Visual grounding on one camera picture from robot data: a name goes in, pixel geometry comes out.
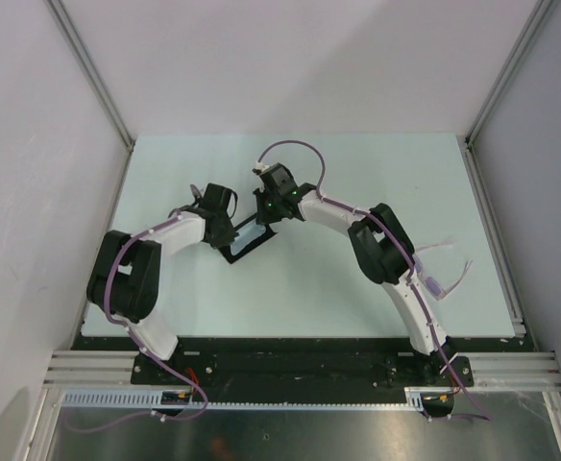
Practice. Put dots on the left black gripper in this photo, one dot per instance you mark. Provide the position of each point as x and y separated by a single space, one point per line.
227 238

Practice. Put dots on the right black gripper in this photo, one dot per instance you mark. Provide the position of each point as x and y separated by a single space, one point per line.
263 216

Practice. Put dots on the light blue cleaning cloth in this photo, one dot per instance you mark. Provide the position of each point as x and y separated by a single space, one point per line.
246 234

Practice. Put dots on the black glasses case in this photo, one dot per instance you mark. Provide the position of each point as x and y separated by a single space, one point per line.
269 234

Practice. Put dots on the pink purple sunglasses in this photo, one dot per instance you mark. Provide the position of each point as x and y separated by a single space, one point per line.
435 271

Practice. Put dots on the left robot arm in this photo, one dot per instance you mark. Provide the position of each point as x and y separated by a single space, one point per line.
127 272

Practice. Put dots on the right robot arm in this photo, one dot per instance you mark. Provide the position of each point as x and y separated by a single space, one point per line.
383 251

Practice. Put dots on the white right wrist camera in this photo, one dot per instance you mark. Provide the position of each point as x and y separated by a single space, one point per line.
260 168

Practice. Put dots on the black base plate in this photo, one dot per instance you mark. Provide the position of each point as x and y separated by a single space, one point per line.
261 372

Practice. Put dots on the left aluminium corner post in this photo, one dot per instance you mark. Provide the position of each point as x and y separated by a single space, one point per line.
94 78

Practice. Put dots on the aluminium corner post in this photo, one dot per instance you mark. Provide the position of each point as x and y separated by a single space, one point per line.
525 41
94 78

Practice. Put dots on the right aluminium corner post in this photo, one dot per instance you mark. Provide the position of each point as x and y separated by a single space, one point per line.
525 41

